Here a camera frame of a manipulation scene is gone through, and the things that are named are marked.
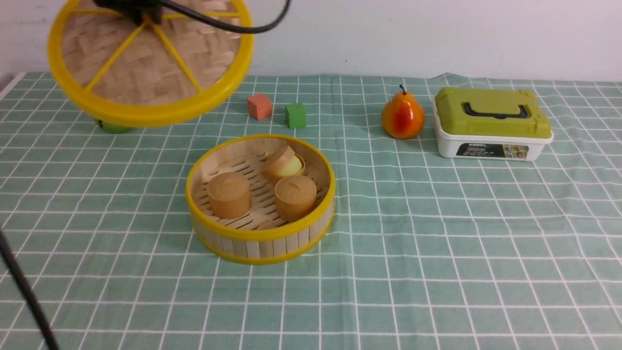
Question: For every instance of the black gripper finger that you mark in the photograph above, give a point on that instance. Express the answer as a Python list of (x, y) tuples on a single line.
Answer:
[(135, 10)]

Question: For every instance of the yellow rimmed bamboo steamer lid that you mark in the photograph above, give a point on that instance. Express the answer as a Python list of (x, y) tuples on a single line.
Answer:
[(146, 75)]

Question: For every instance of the open small toy steamer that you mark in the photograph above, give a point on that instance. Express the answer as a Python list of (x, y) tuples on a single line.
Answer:
[(283, 162)]

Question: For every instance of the bamboo steamer basket yellow rim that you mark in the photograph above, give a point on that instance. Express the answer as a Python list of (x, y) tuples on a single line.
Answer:
[(260, 236)]

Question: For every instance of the right small brown toy steamer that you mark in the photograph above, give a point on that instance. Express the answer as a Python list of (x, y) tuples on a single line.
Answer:
[(295, 197)]

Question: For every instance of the green toy watermelon ball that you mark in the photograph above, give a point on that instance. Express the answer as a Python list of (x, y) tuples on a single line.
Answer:
[(111, 128)]

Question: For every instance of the orange foam cube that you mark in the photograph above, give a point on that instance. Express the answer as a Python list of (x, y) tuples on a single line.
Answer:
[(259, 106)]

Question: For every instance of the green foam cube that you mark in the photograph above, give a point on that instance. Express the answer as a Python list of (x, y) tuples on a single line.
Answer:
[(296, 116)]

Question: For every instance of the black rod lower left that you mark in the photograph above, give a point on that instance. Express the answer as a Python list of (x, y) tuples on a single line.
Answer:
[(27, 293)]

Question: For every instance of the orange yellow toy pear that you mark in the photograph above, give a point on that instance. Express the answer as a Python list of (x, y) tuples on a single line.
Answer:
[(403, 117)]

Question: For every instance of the green checked tablecloth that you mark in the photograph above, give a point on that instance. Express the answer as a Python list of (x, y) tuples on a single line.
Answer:
[(424, 252)]

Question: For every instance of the green lidded white toolbox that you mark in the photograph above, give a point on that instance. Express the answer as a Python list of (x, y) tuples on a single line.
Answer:
[(500, 124)]

